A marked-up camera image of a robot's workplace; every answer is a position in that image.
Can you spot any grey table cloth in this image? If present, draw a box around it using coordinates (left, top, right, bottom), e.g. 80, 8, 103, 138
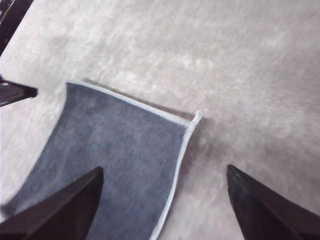
0, 0, 320, 240

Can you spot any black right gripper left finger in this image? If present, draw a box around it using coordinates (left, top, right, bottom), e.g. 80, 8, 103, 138
0, 166, 105, 240

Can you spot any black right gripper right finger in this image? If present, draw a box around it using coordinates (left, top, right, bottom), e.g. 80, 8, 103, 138
226, 164, 320, 240

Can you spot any purple towel with grey hem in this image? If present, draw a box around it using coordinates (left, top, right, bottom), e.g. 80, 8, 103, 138
2, 80, 203, 240

